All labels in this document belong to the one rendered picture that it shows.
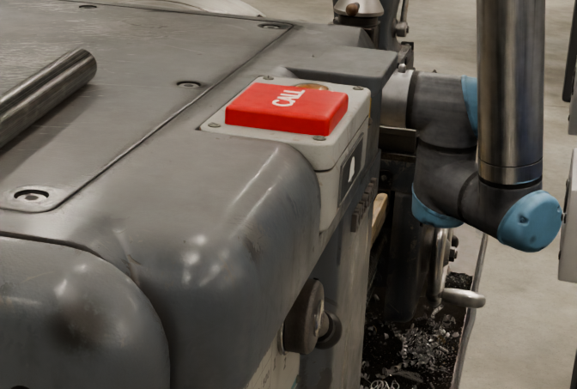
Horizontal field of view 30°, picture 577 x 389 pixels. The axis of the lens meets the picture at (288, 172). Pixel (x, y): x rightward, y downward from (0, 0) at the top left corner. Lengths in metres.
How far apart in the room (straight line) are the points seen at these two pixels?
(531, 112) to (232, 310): 0.82
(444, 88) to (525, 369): 1.79
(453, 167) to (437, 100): 0.09
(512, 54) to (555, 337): 2.11
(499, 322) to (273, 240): 2.81
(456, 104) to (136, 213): 0.90
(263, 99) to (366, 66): 0.16
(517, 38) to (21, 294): 0.85
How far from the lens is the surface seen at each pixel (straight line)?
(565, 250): 1.01
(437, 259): 1.71
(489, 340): 3.18
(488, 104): 1.24
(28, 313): 0.43
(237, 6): 1.12
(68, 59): 0.66
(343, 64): 0.77
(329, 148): 0.58
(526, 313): 3.37
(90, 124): 0.60
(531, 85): 1.23
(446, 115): 1.35
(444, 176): 1.36
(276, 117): 0.60
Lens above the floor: 1.43
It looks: 19 degrees down
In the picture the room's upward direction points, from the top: 3 degrees clockwise
